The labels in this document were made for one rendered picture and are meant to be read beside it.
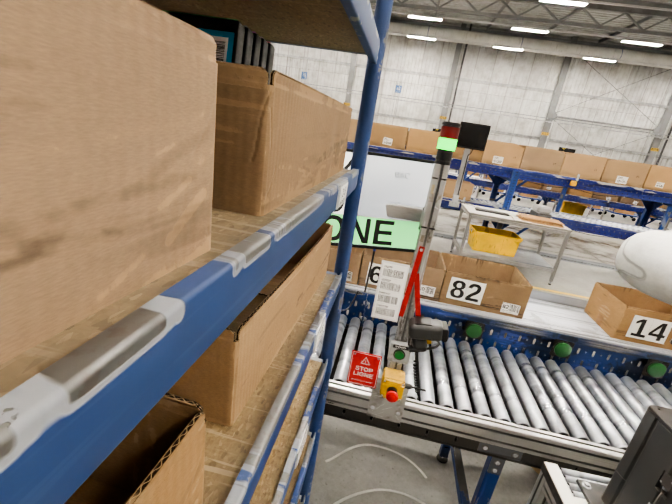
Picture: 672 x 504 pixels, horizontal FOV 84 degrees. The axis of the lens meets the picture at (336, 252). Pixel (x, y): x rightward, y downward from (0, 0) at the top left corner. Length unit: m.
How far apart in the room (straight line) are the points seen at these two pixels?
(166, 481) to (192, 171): 0.16
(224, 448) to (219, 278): 0.23
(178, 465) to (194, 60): 0.20
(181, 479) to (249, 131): 0.22
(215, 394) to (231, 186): 0.19
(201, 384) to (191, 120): 0.25
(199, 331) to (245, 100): 0.17
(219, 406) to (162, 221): 0.24
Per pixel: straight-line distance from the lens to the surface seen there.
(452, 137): 1.09
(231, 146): 0.28
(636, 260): 1.15
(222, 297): 0.18
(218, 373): 0.35
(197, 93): 0.18
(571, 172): 6.71
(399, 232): 1.22
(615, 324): 2.14
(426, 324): 1.17
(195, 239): 0.19
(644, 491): 1.28
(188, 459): 0.26
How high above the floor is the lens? 1.61
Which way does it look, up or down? 19 degrees down
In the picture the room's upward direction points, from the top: 9 degrees clockwise
